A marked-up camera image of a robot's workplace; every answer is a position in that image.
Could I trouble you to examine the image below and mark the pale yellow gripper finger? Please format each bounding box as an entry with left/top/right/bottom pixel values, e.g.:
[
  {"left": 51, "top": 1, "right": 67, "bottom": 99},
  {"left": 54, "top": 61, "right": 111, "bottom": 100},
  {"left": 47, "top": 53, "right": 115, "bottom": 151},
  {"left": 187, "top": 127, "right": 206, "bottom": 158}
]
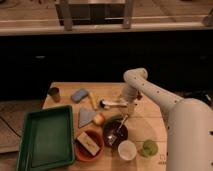
[{"left": 127, "top": 102, "right": 135, "bottom": 116}]

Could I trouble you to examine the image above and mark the white dish brush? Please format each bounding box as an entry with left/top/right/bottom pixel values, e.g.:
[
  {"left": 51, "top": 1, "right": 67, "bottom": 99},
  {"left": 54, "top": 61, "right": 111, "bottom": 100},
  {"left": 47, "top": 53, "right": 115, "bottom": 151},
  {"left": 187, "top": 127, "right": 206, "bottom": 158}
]
[{"left": 99, "top": 100, "right": 127, "bottom": 109}]

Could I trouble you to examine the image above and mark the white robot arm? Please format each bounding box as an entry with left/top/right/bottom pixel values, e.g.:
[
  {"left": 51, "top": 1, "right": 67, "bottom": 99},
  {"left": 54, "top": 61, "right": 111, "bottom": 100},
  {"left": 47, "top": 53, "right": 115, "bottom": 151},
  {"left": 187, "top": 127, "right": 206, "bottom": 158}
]
[{"left": 122, "top": 68, "right": 213, "bottom": 171}]

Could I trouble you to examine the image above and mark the green plastic tray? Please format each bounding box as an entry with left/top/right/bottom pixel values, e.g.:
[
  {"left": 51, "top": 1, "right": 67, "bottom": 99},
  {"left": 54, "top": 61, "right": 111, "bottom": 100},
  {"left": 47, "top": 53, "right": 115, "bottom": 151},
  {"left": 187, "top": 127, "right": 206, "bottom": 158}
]
[{"left": 16, "top": 106, "right": 75, "bottom": 171}]

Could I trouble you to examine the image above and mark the brown grapes toy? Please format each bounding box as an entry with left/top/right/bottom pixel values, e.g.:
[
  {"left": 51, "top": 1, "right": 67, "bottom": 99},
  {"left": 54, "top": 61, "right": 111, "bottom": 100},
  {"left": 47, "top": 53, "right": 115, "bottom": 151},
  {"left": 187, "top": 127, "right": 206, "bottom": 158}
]
[{"left": 136, "top": 91, "right": 143, "bottom": 100}]

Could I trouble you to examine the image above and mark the green cucumber toy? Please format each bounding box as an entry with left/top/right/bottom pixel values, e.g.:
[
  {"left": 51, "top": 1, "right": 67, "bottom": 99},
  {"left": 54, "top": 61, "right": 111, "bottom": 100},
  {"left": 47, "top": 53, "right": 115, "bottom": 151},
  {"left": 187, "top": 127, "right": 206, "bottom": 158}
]
[{"left": 104, "top": 114, "right": 123, "bottom": 124}]

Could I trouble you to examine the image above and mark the dark brown bowl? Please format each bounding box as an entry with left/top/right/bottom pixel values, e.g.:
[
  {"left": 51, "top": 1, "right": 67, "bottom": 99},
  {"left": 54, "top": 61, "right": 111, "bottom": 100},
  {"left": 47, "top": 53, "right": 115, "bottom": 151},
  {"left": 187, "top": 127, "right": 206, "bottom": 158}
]
[{"left": 102, "top": 121, "right": 128, "bottom": 148}]

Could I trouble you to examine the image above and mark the apple toy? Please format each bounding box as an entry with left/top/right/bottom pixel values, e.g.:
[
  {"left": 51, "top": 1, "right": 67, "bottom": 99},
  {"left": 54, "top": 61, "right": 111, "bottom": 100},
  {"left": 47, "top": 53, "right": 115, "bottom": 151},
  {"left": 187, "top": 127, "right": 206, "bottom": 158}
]
[{"left": 93, "top": 113, "right": 106, "bottom": 126}]

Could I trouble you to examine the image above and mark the yellow banana toy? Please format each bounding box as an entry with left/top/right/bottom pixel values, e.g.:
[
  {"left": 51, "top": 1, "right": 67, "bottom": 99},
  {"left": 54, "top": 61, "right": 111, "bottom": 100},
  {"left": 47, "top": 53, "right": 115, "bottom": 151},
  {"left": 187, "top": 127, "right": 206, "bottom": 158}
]
[{"left": 89, "top": 92, "right": 98, "bottom": 110}]

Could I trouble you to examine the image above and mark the metal spoon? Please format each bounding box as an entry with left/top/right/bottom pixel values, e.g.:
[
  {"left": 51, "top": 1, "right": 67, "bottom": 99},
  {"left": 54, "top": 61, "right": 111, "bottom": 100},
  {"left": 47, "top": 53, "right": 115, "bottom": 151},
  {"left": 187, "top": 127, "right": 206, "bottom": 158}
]
[{"left": 108, "top": 114, "right": 129, "bottom": 146}]

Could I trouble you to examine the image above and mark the white cup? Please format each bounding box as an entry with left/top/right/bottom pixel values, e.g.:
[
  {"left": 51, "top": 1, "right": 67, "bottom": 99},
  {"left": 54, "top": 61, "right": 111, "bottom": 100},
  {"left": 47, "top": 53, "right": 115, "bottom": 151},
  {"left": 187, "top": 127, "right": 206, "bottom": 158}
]
[{"left": 118, "top": 140, "right": 137, "bottom": 161}]

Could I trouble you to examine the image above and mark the grey blue triangular cloth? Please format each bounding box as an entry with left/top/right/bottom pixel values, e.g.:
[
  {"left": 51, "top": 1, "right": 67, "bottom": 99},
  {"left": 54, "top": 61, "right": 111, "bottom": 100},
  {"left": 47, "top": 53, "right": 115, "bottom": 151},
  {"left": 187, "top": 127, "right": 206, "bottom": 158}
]
[{"left": 78, "top": 108, "right": 96, "bottom": 128}]

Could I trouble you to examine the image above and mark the green cup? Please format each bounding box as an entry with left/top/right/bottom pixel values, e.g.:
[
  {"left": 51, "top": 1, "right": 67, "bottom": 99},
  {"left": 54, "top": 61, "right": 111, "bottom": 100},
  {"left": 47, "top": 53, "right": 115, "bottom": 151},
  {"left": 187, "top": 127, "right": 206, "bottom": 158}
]
[{"left": 140, "top": 140, "right": 158, "bottom": 158}]

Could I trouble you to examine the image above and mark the blue sponge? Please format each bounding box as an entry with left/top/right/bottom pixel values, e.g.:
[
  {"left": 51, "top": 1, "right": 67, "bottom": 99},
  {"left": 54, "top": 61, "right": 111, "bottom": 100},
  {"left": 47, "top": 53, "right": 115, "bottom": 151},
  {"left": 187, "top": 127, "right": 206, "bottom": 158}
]
[{"left": 71, "top": 88, "right": 88, "bottom": 103}]

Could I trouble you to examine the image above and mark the orange bowl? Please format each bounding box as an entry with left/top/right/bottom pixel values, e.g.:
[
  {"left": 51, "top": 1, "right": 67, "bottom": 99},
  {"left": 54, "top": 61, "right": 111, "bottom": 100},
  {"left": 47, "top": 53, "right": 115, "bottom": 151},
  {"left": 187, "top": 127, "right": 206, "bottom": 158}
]
[{"left": 74, "top": 130, "right": 104, "bottom": 162}]

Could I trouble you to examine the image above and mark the wooden block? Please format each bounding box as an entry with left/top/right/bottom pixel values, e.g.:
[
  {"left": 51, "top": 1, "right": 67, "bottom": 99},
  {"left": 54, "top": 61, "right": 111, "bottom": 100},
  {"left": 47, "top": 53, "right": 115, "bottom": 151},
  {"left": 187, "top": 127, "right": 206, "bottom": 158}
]
[{"left": 77, "top": 132, "right": 100, "bottom": 156}]

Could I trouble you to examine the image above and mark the small brown cup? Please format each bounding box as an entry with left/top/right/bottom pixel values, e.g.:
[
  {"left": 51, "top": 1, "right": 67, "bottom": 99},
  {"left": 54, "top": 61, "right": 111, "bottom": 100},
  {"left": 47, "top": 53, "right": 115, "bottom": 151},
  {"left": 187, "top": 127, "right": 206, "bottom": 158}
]
[{"left": 48, "top": 87, "right": 61, "bottom": 102}]

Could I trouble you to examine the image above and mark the wooden chair frame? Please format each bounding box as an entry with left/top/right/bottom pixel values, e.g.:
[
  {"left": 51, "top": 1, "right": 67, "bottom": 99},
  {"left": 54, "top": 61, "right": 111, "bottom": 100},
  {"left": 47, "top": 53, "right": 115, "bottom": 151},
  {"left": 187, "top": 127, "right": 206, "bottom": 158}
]
[{"left": 55, "top": 0, "right": 134, "bottom": 31}]

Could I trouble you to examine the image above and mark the black cable left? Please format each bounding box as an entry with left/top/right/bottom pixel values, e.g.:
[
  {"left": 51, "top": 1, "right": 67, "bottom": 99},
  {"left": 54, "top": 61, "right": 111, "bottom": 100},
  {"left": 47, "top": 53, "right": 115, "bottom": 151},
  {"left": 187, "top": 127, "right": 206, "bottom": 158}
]
[{"left": 0, "top": 114, "right": 22, "bottom": 138}]

